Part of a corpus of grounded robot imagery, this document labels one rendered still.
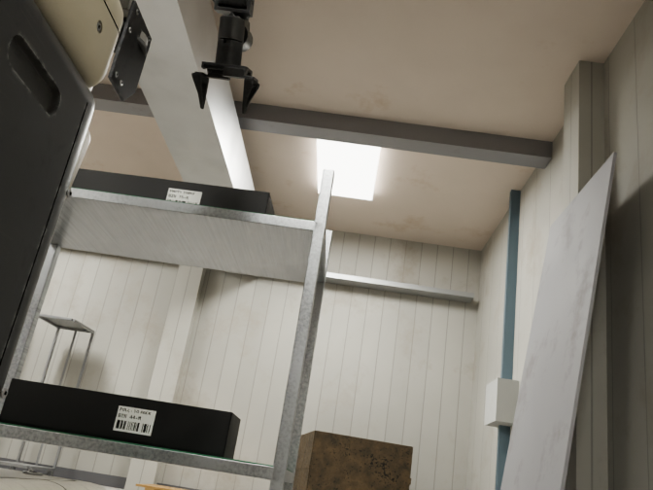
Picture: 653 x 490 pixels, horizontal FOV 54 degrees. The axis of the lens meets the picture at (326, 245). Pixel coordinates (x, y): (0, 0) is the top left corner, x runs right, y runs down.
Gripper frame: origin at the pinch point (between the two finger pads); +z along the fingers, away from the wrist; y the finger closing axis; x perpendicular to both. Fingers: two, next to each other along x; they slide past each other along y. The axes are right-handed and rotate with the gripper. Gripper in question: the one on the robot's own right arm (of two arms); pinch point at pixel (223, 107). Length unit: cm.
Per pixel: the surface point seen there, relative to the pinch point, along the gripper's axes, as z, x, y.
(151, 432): 80, -5, 11
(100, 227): 35, -32, 42
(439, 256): 88, -671, -102
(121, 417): 78, -5, 19
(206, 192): 20.9, -31.7, 11.5
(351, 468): 269, -418, -32
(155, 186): 20.9, -31.3, 26.1
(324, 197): 17.7, -22.3, -22.7
